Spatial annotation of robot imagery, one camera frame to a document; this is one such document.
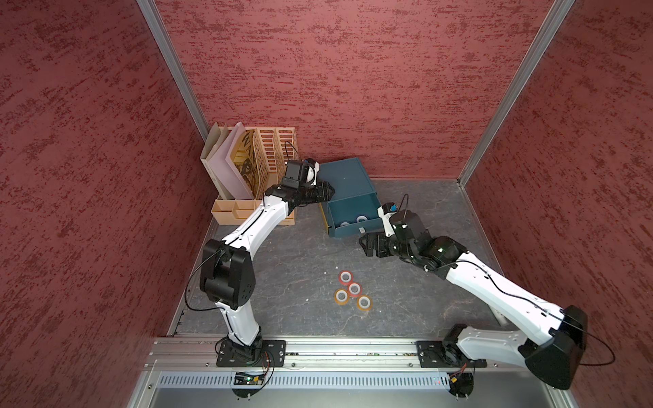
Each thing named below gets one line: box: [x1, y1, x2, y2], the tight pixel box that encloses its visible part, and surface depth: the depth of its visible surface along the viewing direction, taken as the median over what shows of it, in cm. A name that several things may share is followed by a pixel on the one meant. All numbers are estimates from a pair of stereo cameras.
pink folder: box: [208, 121, 255, 200], surface depth 94 cm
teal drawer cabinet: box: [317, 157, 382, 239], surface depth 90 cm
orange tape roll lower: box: [356, 294, 373, 312], surface depth 85 cm
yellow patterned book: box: [232, 128, 271, 200], surface depth 103 cm
